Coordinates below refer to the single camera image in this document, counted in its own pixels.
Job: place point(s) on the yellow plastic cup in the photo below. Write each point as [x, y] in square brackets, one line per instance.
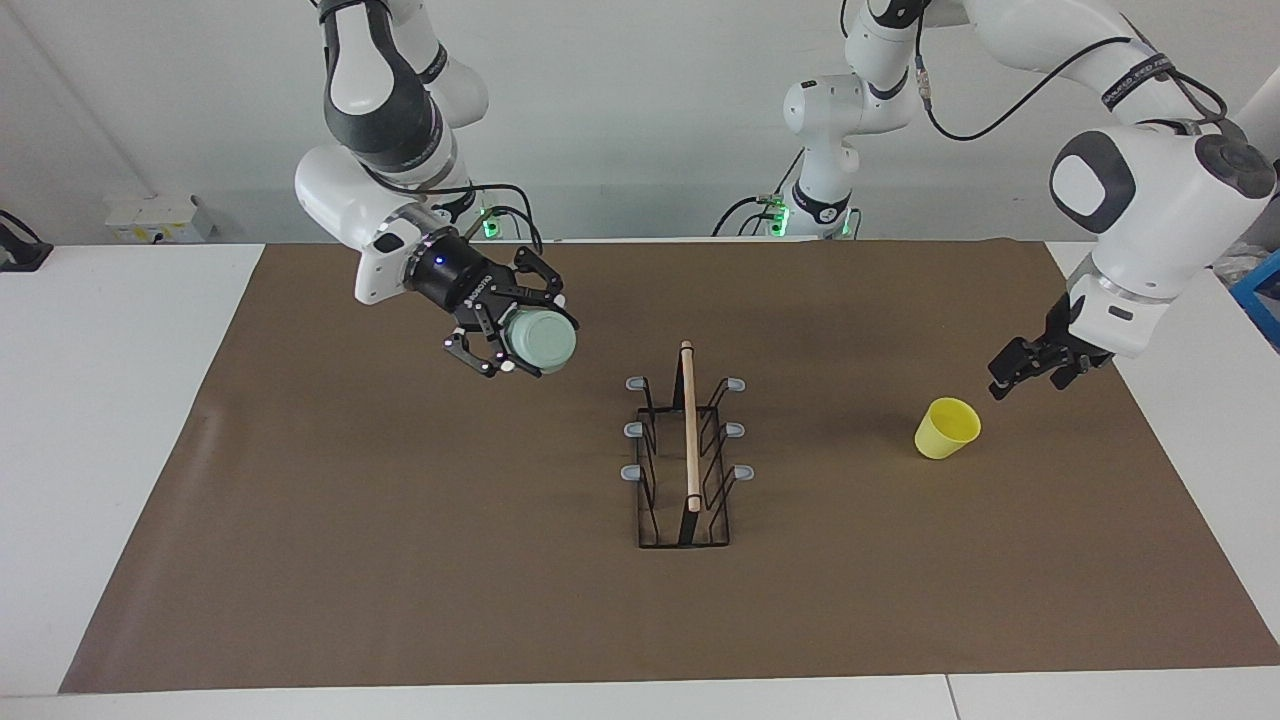
[945, 430]

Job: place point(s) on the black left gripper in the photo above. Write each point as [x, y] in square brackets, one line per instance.
[1062, 330]

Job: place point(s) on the pale green plastic cup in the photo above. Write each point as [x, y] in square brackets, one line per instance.
[540, 340]

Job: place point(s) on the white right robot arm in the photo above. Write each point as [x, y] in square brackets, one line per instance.
[380, 100]

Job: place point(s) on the black clamp base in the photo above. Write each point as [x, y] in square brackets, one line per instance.
[25, 255]

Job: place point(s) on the brown table mat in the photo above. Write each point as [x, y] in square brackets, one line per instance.
[400, 550]

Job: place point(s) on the blue plastic crate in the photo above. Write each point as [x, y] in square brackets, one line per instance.
[1262, 295]

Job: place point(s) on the white wall socket box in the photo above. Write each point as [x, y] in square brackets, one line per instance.
[160, 215]

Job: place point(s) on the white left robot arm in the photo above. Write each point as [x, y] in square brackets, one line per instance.
[1150, 230]

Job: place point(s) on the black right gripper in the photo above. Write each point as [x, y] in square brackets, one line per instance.
[455, 275]

